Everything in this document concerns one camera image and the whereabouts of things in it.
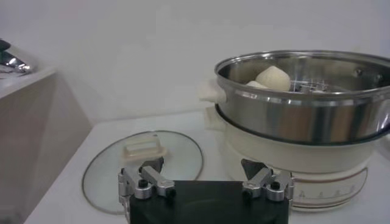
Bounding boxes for stainless steel steamer basket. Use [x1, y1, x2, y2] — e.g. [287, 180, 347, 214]
[197, 50, 390, 146]

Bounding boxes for round glass pot lid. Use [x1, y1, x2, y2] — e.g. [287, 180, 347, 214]
[81, 130, 204, 215]

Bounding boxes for cream electric cooking pot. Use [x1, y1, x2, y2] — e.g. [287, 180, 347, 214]
[204, 106, 390, 213]

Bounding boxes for white side table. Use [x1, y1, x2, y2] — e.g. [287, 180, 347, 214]
[0, 66, 92, 224]

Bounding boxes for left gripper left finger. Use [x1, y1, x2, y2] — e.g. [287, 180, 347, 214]
[118, 156, 176, 214]

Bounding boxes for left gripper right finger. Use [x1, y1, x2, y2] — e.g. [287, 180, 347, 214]
[240, 158, 296, 208]

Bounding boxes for white steamed baozi bun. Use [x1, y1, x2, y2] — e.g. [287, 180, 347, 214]
[245, 80, 269, 90]
[255, 65, 292, 92]

